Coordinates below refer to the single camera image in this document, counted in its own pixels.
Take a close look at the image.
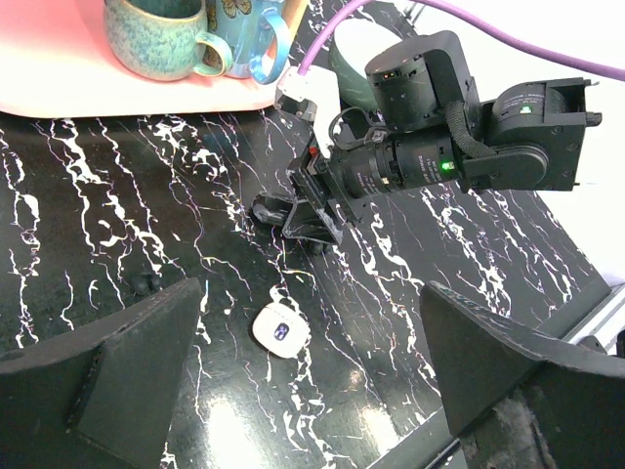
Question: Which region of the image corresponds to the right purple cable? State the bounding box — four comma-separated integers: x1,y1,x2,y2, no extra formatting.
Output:
297,0,625,83

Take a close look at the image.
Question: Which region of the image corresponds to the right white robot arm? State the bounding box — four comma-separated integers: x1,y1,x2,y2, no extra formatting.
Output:
282,31,603,245

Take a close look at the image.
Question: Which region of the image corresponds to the pink three-tier wooden shelf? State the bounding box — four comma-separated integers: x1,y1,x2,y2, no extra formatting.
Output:
0,0,312,119

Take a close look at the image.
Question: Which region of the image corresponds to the cream earbud charging case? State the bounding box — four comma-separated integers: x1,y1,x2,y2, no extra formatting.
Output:
252,302,311,359

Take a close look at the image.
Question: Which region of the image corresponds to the aluminium frame rail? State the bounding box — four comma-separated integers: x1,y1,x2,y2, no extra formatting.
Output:
563,284,624,356

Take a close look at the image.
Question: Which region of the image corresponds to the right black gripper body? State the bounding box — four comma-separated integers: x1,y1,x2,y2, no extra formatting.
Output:
287,131,461,223

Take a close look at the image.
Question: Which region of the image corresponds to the cream bowl with dark rim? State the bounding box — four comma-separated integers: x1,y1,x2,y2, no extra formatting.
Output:
328,19,401,111

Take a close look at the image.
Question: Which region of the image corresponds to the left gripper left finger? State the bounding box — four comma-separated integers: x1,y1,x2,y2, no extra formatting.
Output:
1,278,202,468

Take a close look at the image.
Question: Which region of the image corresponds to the green speckled ceramic mug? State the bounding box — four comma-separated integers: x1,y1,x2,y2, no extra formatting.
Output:
104,0,232,81

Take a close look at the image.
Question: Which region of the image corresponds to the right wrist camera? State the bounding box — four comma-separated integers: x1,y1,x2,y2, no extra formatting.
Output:
274,65,341,158

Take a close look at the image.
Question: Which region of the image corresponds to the light blue butterfly mug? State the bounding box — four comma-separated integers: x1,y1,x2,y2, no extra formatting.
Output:
207,0,292,85

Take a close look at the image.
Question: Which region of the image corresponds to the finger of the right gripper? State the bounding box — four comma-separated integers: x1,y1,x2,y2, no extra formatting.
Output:
281,198,343,244

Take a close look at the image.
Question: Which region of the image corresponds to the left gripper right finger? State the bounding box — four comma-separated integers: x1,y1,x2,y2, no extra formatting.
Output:
420,282,624,468

